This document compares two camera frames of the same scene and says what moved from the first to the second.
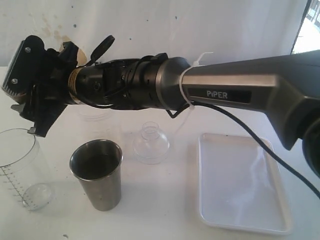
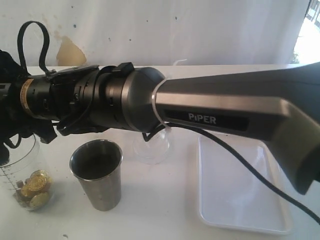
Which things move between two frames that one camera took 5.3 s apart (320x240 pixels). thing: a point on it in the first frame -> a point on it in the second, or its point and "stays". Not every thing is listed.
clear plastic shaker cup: [23, 168] stays
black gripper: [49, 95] -> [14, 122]
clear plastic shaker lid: [151, 145] stays
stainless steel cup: [97, 163] stays
